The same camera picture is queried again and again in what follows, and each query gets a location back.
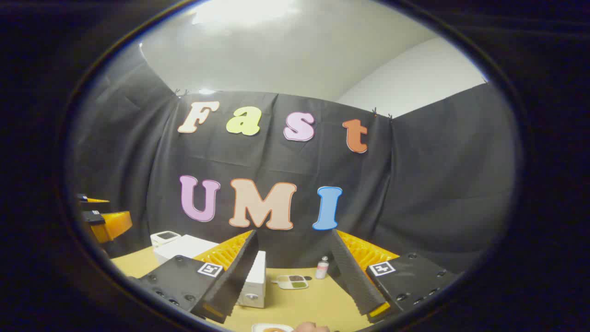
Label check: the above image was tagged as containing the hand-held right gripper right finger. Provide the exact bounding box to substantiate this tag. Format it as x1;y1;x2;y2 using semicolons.
327;228;462;324

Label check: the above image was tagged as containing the white divided seasoning dish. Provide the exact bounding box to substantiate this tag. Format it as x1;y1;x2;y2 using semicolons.
276;275;309;290

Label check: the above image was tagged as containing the white toaster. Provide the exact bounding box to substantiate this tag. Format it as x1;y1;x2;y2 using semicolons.
150;231;182;249

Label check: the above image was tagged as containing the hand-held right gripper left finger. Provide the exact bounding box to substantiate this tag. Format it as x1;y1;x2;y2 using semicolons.
127;229;260;324

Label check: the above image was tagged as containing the black backdrop cloth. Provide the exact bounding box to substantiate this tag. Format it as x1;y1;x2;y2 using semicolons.
69;44;524;277

